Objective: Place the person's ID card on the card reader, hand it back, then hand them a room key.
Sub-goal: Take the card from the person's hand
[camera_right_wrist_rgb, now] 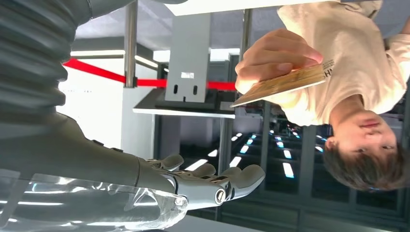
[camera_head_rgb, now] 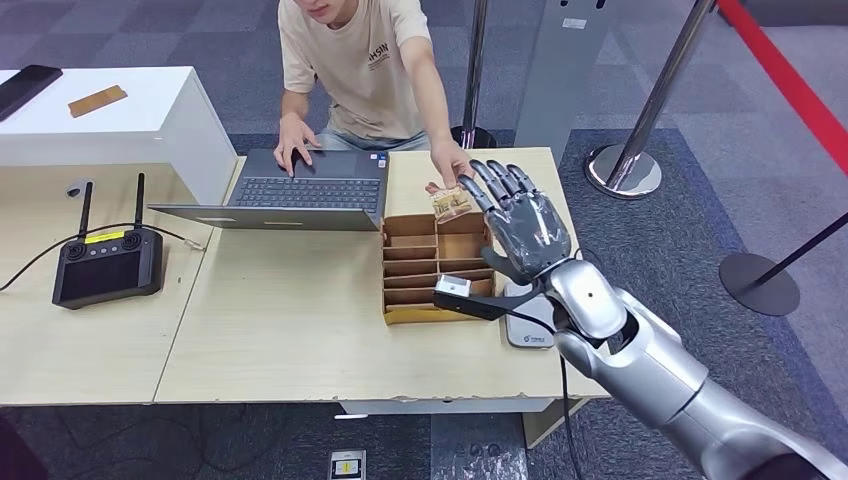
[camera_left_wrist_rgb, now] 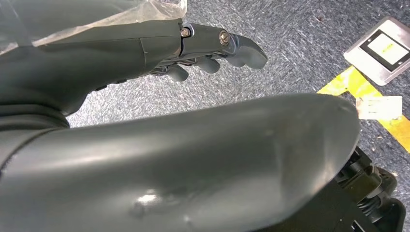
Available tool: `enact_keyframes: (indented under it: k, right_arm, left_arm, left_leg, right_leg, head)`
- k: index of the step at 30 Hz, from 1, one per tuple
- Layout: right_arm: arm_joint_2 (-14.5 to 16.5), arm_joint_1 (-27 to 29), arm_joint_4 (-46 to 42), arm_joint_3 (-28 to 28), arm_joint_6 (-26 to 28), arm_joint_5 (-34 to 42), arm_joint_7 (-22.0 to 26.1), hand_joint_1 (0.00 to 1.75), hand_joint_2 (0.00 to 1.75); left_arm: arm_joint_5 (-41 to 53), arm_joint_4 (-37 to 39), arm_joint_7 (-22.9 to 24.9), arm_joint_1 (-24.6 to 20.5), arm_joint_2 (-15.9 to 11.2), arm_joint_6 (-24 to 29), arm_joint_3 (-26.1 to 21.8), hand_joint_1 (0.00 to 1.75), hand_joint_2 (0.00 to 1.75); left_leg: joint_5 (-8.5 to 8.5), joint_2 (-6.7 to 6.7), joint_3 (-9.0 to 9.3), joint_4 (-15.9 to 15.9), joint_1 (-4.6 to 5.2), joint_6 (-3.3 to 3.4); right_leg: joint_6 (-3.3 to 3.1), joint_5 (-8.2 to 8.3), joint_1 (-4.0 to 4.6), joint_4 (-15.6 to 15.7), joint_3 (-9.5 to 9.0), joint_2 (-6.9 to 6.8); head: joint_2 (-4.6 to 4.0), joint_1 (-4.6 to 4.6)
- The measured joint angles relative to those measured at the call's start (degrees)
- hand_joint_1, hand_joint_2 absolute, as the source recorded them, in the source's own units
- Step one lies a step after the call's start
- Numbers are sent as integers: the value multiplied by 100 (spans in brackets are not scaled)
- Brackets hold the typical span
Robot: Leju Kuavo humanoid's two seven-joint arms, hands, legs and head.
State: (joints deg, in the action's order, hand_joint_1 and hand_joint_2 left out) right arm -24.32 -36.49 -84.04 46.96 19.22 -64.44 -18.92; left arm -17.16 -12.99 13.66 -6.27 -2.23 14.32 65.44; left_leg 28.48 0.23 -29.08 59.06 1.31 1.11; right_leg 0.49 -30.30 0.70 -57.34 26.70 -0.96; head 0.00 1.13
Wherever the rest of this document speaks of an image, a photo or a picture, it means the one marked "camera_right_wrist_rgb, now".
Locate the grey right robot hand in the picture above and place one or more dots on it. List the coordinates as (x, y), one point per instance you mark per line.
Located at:
(80, 160)

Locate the clear plastic hand wrap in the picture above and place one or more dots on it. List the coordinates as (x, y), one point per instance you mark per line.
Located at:
(96, 208)

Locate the person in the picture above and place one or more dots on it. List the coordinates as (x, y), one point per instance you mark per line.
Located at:
(352, 64)

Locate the dark metal pole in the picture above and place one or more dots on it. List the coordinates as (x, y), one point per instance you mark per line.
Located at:
(247, 28)

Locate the grey kiosk stand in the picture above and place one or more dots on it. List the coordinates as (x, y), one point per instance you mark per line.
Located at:
(189, 48)

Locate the red barrier belt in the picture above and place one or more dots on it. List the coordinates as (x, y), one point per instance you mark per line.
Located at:
(96, 72)

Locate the chrome stanchion post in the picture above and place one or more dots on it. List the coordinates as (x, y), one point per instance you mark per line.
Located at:
(130, 48)

